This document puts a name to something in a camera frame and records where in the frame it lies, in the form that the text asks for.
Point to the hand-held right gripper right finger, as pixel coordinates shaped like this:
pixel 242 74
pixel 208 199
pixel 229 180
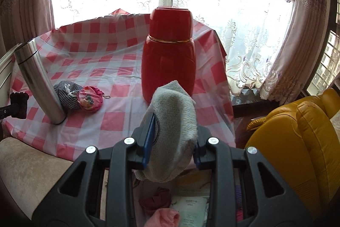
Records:
pixel 209 152

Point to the grey herringbone cloth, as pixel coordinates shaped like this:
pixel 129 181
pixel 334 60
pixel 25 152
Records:
pixel 172 131

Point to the stainless steel thermos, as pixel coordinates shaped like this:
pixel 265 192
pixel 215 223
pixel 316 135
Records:
pixel 39 83

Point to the purple white cardboard box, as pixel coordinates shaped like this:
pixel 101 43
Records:
pixel 136 200

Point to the beige upholstered chair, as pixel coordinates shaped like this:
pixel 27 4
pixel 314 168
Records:
pixel 32 168

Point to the dark knitted sock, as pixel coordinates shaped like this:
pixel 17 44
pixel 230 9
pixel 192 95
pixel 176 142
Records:
pixel 20 104

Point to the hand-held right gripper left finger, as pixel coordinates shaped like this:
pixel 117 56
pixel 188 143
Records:
pixel 148 142

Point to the green wet wipes packet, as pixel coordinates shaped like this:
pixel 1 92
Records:
pixel 190 212

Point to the magenta knitted sock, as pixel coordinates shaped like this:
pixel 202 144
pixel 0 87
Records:
pixel 239 215
pixel 155 199

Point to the pink floral pouch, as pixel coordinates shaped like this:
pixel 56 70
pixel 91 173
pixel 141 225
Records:
pixel 90 99

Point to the black white checked pouch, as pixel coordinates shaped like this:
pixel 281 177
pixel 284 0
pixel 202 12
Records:
pixel 65 95

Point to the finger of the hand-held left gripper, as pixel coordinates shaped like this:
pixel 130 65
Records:
pixel 6 110

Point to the pink cloth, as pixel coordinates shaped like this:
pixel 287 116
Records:
pixel 163 219

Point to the white lace curtain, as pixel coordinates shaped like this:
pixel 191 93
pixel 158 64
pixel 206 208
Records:
pixel 239 30

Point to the red plastic jug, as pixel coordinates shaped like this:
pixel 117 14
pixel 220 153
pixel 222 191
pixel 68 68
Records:
pixel 167 62

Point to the yellow leather sofa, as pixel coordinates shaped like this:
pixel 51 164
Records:
pixel 292 142

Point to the pink checked plastic tablecloth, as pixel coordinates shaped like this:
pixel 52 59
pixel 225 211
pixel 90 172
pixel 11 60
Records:
pixel 111 62

